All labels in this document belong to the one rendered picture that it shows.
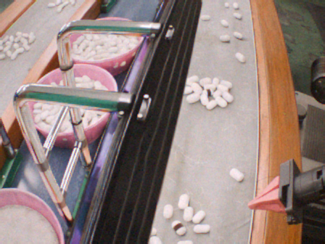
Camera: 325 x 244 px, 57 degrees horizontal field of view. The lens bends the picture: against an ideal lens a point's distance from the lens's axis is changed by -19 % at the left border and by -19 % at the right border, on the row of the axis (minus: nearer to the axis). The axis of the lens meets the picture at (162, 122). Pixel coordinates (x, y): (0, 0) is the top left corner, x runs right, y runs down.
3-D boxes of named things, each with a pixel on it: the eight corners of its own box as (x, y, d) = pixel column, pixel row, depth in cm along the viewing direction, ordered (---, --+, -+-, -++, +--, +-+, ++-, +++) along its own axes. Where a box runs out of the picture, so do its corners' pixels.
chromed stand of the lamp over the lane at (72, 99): (168, 191, 80) (175, 17, 48) (151, 262, 67) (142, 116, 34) (90, 176, 83) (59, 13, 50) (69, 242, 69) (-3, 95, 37)
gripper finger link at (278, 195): (239, 210, 53) (289, 194, 48) (243, 175, 58) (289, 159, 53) (254, 224, 57) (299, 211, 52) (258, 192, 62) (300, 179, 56)
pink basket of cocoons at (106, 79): (115, 82, 106) (114, 57, 99) (125, 152, 88) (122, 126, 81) (36, 95, 102) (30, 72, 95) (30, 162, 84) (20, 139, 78)
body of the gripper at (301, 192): (281, 212, 47) (322, 199, 43) (284, 160, 54) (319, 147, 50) (292, 226, 50) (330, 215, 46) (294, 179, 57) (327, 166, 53)
